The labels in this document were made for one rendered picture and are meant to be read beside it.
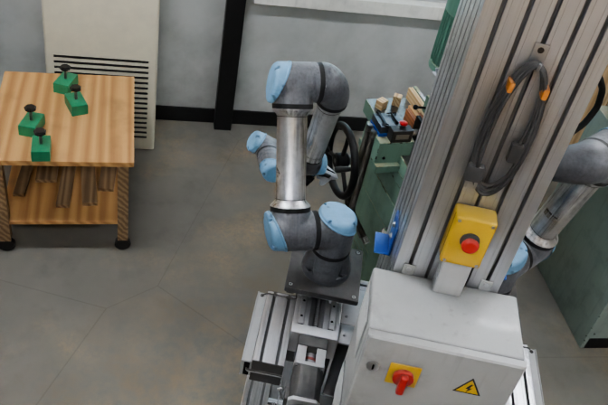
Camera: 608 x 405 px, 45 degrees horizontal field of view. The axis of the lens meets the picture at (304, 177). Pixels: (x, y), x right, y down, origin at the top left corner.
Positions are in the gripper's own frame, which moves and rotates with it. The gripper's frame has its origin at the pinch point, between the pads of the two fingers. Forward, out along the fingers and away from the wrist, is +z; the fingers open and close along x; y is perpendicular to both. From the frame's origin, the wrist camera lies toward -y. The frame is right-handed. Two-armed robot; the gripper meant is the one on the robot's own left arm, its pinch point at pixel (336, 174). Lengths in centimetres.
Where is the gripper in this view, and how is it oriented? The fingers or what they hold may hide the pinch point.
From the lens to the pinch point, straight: 256.7
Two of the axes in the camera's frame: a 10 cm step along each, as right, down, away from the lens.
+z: 7.7, 3.7, 5.1
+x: 2.1, 6.1, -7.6
